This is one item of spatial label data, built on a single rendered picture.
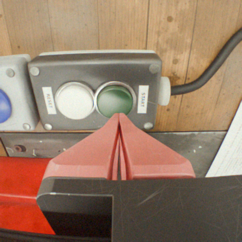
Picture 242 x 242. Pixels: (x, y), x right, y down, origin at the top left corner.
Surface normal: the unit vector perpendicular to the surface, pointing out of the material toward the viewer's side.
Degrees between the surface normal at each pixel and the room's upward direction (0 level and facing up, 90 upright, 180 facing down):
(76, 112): 0
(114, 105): 0
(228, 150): 1
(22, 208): 90
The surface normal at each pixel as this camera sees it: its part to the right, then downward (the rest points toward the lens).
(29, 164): 0.00, -0.81
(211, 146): 0.02, 0.58
